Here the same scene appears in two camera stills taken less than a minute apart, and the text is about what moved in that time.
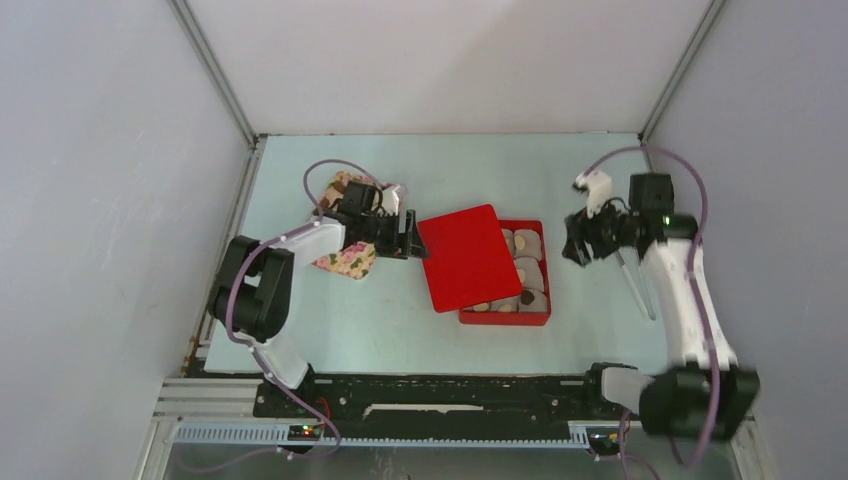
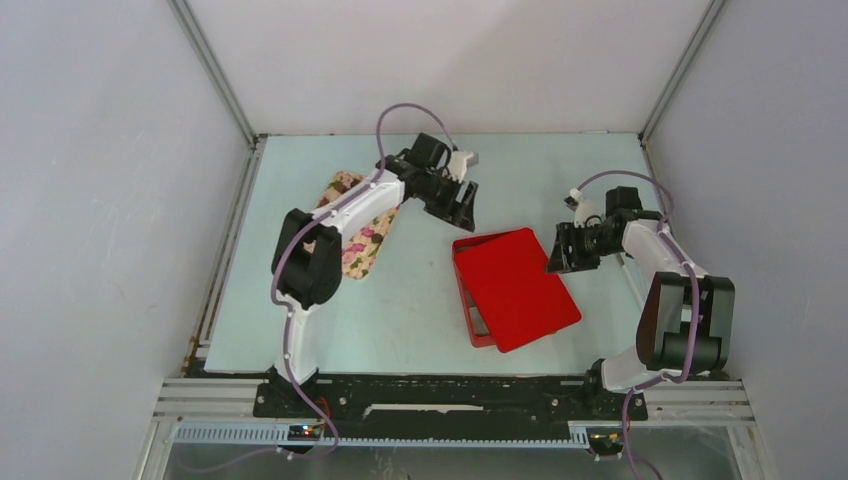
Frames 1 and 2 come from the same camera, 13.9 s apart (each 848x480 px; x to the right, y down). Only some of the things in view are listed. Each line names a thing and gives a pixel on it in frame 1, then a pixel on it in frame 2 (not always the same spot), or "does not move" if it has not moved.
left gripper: x=402 y=245 to x=462 y=216
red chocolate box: x=527 y=245 to x=478 y=328
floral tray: x=354 y=261 does not move
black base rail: x=441 y=400 does not move
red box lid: x=470 y=262 to x=518 y=299
